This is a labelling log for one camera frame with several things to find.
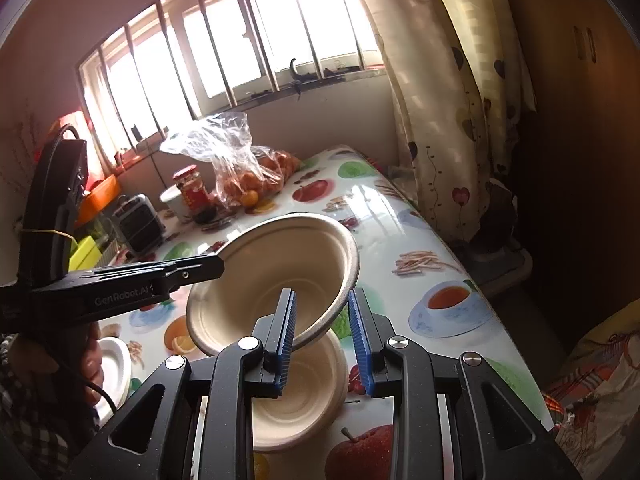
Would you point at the person's left hand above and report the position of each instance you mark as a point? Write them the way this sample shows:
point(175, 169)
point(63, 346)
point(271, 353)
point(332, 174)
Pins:
point(92, 365)

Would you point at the orange plastic basin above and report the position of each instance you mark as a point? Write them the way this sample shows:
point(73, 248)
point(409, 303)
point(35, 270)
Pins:
point(97, 200)

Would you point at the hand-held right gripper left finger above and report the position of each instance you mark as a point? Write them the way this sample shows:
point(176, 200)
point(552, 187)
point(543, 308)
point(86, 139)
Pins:
point(286, 345)

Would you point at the patterned blanket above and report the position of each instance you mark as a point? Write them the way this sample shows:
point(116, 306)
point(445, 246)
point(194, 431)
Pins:
point(600, 390)

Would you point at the beige paper bowl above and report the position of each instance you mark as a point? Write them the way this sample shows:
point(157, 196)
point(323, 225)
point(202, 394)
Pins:
point(300, 400)
point(260, 280)

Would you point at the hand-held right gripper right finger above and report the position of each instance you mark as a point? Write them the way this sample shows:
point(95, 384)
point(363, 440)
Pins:
point(361, 345)

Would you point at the heart print curtain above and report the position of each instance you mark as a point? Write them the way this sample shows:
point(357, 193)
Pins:
point(440, 85)

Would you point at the ribbed white paper plate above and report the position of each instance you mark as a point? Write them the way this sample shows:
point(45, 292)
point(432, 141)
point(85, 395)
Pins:
point(114, 367)

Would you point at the dark wooden wardrobe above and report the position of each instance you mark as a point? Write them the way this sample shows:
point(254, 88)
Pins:
point(585, 160)

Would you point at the plastic bag of oranges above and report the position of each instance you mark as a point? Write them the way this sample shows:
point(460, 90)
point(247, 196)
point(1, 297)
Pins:
point(240, 170)

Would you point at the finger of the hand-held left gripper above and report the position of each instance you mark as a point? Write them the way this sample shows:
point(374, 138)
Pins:
point(135, 267)
point(195, 271)

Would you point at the lime green box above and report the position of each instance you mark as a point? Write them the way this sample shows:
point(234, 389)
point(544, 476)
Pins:
point(85, 255)

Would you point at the metal window grille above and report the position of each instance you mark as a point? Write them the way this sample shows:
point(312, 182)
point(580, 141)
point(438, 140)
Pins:
point(218, 55)

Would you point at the glass jar with red lid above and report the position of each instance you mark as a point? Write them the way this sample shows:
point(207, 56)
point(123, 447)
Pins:
point(192, 192)

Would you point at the white plastic tub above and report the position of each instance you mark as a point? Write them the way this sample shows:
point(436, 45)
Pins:
point(172, 202)

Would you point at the fruit print tablecloth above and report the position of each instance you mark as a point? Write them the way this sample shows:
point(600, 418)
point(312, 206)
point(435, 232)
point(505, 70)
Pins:
point(400, 210)

